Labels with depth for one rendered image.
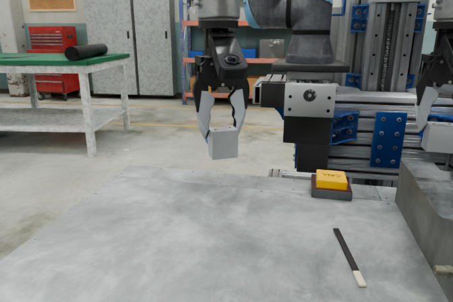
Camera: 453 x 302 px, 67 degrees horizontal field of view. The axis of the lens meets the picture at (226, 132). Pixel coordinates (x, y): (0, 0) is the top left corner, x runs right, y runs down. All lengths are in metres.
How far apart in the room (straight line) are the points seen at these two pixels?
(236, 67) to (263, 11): 0.59
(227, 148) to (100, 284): 0.30
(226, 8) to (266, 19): 0.52
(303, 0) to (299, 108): 0.33
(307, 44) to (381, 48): 0.28
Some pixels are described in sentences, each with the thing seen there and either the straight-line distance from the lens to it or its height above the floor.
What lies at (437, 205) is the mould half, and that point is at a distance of 0.60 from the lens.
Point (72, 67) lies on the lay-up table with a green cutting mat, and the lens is 3.30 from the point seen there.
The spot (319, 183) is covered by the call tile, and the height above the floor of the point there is 0.83.
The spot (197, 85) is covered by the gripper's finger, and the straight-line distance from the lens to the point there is 0.61.
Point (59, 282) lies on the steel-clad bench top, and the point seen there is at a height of 0.80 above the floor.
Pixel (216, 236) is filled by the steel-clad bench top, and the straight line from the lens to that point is 0.60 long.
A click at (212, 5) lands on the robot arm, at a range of 0.60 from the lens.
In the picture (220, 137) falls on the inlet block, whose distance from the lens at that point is 0.62.
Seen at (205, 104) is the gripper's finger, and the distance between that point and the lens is 0.62.
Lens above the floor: 1.13
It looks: 16 degrees down
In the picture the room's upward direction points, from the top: straight up
